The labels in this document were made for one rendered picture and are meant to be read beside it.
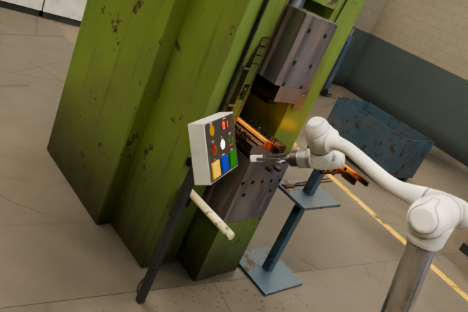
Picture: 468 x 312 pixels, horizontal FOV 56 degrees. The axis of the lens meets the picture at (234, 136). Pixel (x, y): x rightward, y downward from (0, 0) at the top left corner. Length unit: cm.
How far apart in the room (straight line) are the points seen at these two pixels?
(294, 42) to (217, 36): 40
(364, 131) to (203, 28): 416
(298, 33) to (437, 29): 880
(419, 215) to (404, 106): 941
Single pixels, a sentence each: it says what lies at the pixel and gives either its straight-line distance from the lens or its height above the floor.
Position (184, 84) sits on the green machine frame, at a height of 115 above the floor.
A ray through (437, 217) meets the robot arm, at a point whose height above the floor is 139.
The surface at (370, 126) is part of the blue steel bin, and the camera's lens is 622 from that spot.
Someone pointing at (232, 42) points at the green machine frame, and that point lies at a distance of 225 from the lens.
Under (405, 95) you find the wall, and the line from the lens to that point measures 1100.
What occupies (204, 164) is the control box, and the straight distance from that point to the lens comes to 195.
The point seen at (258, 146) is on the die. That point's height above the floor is 98.
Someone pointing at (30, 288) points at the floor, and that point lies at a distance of 263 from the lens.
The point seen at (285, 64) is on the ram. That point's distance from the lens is 236.
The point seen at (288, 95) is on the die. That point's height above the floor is 132.
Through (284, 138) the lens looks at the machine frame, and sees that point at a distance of 297.
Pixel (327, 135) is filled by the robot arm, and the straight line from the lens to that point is 188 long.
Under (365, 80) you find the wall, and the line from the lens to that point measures 1171.
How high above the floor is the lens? 187
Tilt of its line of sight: 20 degrees down
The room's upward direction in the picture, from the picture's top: 24 degrees clockwise
